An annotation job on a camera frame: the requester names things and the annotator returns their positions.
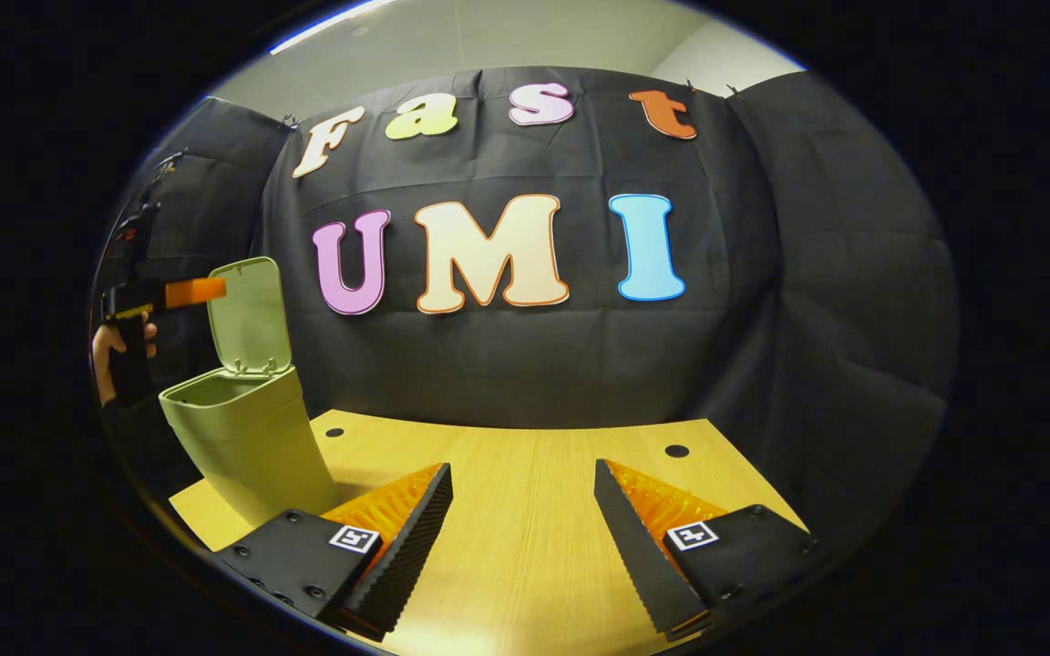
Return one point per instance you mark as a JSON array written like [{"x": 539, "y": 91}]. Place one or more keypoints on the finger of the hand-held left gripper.
[{"x": 197, "y": 292}]

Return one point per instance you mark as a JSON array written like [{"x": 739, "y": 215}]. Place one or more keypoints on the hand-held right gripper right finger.
[{"x": 634, "y": 556}]

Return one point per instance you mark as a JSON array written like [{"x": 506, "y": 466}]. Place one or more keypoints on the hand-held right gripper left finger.
[{"x": 411, "y": 556}]

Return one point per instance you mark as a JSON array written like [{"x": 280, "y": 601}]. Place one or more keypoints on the light green garbage bin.
[{"x": 242, "y": 428}]

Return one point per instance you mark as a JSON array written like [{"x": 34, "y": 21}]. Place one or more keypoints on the wooden desktop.
[{"x": 525, "y": 510}]

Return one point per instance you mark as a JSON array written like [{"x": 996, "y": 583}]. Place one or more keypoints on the black backdrop cloth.
[{"x": 534, "y": 364}]

